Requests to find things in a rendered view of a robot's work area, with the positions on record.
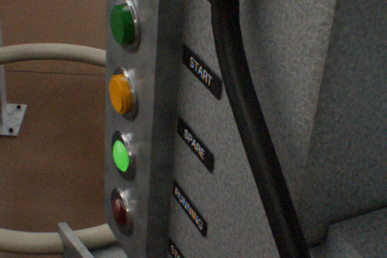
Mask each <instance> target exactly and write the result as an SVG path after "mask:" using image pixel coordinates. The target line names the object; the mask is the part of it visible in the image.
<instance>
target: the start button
mask: <svg viewBox="0 0 387 258"><path fill-rule="evenodd" d="M110 23H111V30H112V32H113V37H114V39H115V41H116V42H117V43H119V44H120V45H121V46H128V45H129V44H130V43H131V40H132V25H131V17H130V14H129V12H128V10H127V9H126V7H125V6H124V5H123V4H119V5H115V6H114V7H113V9H112V11H111V16H110Z"/></svg>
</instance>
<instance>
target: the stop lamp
mask: <svg viewBox="0 0 387 258"><path fill-rule="evenodd" d="M112 212H113V218H114V219H115V221H116V222H117V224H119V225H120V226H122V227H124V226H125V213H124V208H123V207H122V204H121V202H120V201H119V198H118V197H115V198H114V199H113V204H112Z"/></svg>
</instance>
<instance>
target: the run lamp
mask: <svg viewBox="0 0 387 258"><path fill-rule="evenodd" d="M113 159H114V161H115V164H116V165H117V166H118V167H119V169H120V170H122V171H123V172H125V171H126V167H127V161H126V154H125V150H124V147H123V146H122V143H121V142H120V141H119V140H117V141H116V142H115V144H114V146H113Z"/></svg>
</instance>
